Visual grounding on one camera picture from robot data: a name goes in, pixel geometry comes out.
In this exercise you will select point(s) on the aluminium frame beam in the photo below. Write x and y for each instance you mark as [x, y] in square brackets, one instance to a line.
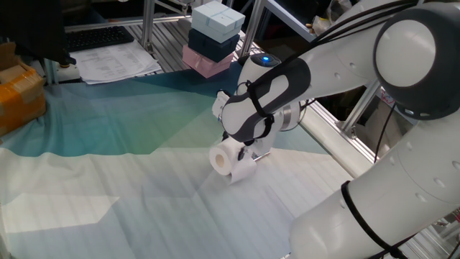
[108, 22]

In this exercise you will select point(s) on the aluminium table side rail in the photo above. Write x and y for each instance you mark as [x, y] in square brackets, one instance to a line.
[363, 149]

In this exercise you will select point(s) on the grey wrist sensor box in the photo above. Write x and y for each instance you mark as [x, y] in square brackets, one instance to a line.
[219, 106]

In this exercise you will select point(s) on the light blue gift box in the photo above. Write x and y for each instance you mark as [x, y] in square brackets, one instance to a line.
[215, 19]

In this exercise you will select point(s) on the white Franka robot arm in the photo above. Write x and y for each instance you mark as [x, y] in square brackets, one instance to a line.
[395, 201]

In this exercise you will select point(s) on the cardboard box with orange tape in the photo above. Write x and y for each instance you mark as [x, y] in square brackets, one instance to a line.
[21, 97]

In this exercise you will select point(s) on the pink gift box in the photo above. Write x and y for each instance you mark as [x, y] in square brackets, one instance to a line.
[205, 64]

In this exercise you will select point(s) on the white toilet paper roll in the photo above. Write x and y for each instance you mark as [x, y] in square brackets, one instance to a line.
[230, 151]

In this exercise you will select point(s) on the black monitor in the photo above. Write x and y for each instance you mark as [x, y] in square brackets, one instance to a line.
[32, 28]

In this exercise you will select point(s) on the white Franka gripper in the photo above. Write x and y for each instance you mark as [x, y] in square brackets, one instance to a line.
[266, 145]

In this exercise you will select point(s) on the printed paper sheets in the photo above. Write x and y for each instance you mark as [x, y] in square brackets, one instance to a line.
[111, 61]

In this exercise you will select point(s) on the blue green white tablecloth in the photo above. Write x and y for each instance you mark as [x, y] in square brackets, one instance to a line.
[108, 201]

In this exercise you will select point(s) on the black keyboard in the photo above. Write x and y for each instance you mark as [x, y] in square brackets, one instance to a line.
[93, 37]

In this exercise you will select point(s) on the aluminium frame post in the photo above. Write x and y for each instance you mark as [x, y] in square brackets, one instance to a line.
[359, 108]
[251, 28]
[148, 25]

